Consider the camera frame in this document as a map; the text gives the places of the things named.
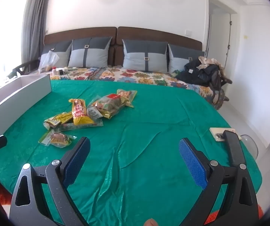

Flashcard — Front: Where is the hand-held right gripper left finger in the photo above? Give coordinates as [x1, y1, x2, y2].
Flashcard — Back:
[9, 137, 91, 226]

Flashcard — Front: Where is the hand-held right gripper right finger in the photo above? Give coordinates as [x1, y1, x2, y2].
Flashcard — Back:
[179, 138, 260, 226]

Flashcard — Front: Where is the clear packet of brown meat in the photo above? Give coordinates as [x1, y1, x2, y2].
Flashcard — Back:
[38, 130, 78, 148]

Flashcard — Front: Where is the clear corn sausage packet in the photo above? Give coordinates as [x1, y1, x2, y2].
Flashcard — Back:
[59, 119, 104, 132]

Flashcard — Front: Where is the yellow and red sausage packet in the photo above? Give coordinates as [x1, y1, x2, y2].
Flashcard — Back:
[69, 98, 95, 126]

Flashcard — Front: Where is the small white snack packet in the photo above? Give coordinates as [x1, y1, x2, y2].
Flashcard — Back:
[87, 105, 103, 118]

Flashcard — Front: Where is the white box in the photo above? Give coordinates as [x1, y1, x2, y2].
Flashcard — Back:
[0, 74, 52, 137]

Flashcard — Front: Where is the clear bag of brown nuts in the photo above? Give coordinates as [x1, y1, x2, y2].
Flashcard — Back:
[89, 94, 129, 119]

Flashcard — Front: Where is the yellow peanut snack packet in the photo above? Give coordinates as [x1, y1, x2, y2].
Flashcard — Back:
[117, 89, 138, 109]

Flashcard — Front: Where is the gold smartphone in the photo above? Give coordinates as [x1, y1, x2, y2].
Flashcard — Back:
[210, 128, 242, 142]

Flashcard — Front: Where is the black smartphone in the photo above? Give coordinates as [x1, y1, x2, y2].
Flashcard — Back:
[223, 130, 242, 167]

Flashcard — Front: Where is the green patterned blanket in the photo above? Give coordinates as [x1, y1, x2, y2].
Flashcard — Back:
[0, 79, 264, 226]

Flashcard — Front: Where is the dark wooden chair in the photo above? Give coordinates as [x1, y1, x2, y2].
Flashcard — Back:
[6, 60, 40, 78]

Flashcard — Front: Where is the black jacket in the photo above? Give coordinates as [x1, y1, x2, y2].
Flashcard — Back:
[177, 60, 218, 85]

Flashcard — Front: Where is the black handbag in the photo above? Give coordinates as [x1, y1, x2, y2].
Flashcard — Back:
[209, 65, 233, 91]

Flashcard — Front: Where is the white plastic bag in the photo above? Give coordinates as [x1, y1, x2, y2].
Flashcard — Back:
[38, 51, 60, 74]

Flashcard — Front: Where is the floral bed sheet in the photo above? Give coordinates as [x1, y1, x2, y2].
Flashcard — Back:
[37, 66, 229, 111]

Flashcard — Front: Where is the beige patterned cloth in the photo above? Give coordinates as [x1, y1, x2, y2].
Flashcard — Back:
[198, 56, 222, 70]

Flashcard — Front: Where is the grey two-tone pillow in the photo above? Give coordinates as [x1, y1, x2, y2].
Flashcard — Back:
[168, 44, 206, 74]
[68, 37, 113, 68]
[122, 39, 168, 73]
[41, 40, 73, 67]

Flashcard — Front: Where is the grey curtain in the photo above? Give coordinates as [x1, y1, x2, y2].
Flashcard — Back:
[22, 0, 53, 64]

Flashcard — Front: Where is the brown padded headboard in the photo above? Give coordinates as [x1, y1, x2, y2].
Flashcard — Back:
[44, 26, 203, 67]

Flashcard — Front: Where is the white door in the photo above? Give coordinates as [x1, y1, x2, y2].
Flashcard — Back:
[206, 0, 239, 64]

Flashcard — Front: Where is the black cable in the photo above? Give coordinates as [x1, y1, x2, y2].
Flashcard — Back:
[85, 67, 116, 80]

